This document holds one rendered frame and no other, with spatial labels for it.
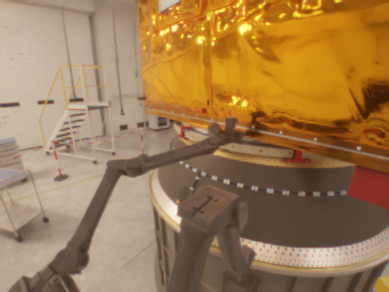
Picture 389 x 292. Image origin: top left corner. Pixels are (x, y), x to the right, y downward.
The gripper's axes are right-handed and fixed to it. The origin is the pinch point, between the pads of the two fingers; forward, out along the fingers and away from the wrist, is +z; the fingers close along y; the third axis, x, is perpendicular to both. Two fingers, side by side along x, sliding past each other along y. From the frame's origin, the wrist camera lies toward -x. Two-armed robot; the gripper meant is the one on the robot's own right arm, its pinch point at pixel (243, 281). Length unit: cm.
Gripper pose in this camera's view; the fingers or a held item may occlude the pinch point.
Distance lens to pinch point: 100.5
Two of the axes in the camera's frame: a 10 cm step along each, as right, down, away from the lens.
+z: 3.1, 7.0, 6.4
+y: -7.9, -1.9, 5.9
